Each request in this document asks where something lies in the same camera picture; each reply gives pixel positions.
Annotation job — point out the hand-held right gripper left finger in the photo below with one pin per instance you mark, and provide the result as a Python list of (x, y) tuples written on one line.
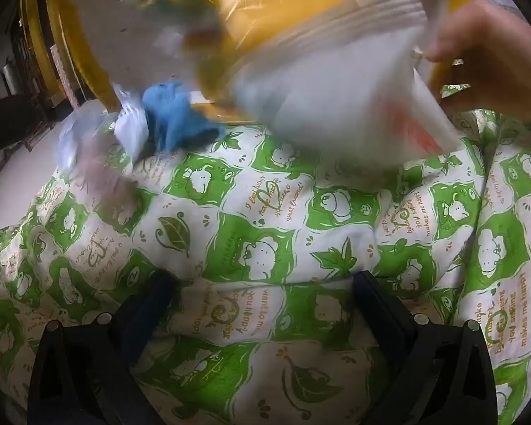
[(148, 305)]

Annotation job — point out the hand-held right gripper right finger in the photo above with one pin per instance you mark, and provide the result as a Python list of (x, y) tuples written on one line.
[(376, 305)]

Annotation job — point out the white and blue packet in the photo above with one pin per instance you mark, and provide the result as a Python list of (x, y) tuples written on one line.
[(84, 137)]

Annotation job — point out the blue plush toy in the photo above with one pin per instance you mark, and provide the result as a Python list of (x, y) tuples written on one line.
[(172, 115)]

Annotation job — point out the clear zip bag red print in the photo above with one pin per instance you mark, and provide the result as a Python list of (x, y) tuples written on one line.
[(327, 97)]

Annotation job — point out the gold foil lined box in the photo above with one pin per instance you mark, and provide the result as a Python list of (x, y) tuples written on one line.
[(128, 53)]

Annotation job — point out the bag of colourful bands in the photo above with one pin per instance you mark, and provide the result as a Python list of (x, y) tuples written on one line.
[(177, 0)]

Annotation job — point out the person's left hand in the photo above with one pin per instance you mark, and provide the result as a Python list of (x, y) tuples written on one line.
[(491, 53)]

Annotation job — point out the green printed blanket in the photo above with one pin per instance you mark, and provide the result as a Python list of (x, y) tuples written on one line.
[(265, 230)]

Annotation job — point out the dark shelf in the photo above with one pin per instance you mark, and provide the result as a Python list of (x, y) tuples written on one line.
[(9, 75)]

